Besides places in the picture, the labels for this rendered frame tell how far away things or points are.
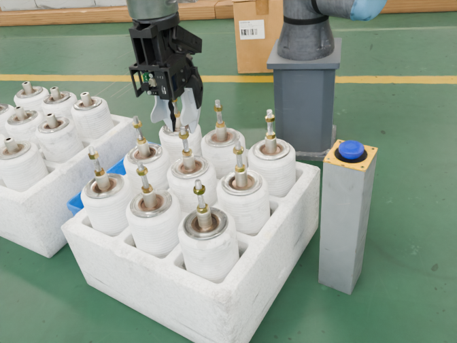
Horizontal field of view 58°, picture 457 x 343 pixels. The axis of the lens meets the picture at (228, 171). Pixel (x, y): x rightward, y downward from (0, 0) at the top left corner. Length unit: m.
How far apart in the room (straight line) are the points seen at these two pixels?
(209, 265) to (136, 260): 0.14
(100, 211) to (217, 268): 0.25
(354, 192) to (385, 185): 0.46
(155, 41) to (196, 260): 0.35
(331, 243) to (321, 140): 0.47
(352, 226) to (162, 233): 0.33
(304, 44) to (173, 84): 0.51
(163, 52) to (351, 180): 0.36
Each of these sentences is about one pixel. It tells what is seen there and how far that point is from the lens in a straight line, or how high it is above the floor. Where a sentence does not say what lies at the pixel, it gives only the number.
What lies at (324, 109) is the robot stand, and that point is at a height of 0.16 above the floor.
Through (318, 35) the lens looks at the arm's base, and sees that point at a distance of 1.11.
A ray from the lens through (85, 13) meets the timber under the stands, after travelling 2.99.
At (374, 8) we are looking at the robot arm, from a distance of 1.02.
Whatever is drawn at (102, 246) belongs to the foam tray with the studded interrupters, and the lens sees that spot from 0.80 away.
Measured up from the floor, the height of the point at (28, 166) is 0.23.
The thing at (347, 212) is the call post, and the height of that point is 0.22.
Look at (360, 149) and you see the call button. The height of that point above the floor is 0.33.
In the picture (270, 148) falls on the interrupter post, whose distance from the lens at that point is 0.82.
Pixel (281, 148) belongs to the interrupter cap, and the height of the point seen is 0.25.
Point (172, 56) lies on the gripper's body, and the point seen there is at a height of 0.48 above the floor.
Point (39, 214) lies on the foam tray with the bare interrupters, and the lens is 1.04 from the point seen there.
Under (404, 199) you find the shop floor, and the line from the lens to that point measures 1.13.
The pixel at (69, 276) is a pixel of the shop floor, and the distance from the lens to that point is 1.04.
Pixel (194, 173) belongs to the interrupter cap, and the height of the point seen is 0.25.
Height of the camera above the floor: 0.71
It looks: 36 degrees down
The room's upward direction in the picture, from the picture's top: 7 degrees counter-clockwise
